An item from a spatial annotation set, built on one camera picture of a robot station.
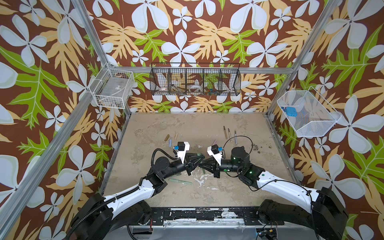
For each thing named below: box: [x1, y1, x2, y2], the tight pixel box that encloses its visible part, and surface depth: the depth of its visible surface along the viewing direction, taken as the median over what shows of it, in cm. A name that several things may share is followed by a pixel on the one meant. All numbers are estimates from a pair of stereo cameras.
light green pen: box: [168, 179, 193, 185], surface depth 88 cm
